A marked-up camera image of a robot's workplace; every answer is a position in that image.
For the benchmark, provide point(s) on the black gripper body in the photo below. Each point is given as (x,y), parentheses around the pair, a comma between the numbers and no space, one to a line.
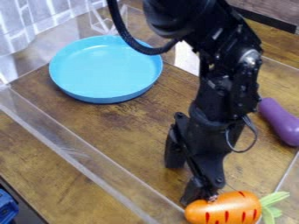
(207,141)

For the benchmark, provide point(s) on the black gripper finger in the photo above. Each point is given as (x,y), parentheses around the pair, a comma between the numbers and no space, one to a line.
(198,190)
(174,156)

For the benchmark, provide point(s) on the orange toy carrot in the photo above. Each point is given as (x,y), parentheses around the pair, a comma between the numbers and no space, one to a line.
(238,207)

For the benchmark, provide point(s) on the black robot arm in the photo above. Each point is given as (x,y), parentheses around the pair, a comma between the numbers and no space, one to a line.
(219,36)

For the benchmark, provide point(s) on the purple toy eggplant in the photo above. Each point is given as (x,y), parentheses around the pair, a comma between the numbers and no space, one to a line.
(282,120)

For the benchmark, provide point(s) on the blue plastic plate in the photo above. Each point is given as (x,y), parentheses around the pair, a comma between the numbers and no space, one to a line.
(101,70)

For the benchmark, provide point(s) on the blue object at corner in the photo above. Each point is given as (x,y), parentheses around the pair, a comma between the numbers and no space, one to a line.
(8,208)

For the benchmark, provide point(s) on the clear acrylic enclosure wall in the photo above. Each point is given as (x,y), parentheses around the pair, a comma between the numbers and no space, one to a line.
(87,162)

